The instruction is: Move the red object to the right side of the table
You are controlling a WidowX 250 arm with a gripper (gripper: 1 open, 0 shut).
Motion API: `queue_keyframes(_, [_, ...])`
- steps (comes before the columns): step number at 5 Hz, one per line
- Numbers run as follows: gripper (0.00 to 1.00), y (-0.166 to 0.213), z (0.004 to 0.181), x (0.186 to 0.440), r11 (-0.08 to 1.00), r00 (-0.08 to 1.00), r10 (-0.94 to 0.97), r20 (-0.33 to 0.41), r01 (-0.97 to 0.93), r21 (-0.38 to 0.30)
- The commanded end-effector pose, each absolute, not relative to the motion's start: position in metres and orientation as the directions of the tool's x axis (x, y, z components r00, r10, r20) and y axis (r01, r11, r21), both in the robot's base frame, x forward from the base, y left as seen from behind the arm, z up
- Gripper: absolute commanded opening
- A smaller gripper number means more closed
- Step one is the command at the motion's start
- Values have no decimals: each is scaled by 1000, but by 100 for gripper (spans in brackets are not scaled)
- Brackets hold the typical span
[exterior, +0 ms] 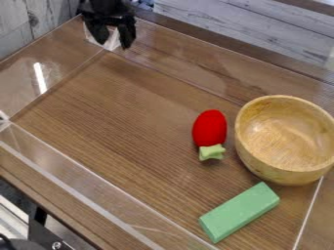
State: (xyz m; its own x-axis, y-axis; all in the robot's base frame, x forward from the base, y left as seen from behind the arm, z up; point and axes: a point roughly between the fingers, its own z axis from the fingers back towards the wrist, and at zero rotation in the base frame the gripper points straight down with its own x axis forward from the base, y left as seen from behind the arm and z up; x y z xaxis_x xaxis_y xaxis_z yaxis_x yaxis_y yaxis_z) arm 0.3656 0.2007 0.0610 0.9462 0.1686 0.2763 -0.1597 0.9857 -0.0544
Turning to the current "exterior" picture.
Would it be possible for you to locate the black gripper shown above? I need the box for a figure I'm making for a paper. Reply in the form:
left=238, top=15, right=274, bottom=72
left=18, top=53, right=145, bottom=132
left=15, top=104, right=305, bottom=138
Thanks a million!
left=78, top=0, right=137, bottom=49

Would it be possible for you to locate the red plush strawberry toy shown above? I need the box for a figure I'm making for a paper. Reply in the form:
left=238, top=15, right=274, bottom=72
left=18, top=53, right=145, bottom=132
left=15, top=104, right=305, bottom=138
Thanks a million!
left=193, top=109, right=227, bottom=161

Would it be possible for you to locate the wooden bowl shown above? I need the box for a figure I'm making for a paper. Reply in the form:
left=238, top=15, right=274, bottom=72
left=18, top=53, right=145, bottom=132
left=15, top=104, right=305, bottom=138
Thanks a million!
left=235, top=95, right=334, bottom=186

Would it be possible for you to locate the black table leg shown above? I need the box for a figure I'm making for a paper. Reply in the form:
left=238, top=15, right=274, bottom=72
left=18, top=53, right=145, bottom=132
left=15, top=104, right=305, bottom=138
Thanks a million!
left=34, top=207, right=47, bottom=226

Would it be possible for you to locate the green rectangular block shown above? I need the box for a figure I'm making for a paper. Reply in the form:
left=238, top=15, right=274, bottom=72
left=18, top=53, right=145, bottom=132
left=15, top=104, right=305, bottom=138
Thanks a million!
left=198, top=182, right=281, bottom=243

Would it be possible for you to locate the clear acrylic corner bracket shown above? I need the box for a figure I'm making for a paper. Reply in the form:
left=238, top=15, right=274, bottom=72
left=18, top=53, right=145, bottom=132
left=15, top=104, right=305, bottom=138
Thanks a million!
left=83, top=12, right=126, bottom=51

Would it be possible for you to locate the clear acrylic tray wall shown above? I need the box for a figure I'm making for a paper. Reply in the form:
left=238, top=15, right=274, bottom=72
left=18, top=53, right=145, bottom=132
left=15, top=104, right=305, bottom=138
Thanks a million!
left=0, top=19, right=334, bottom=250

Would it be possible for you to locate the black metal bracket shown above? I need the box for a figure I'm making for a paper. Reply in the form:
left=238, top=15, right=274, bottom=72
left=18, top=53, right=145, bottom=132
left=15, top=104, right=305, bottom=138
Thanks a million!
left=28, top=220, right=75, bottom=250

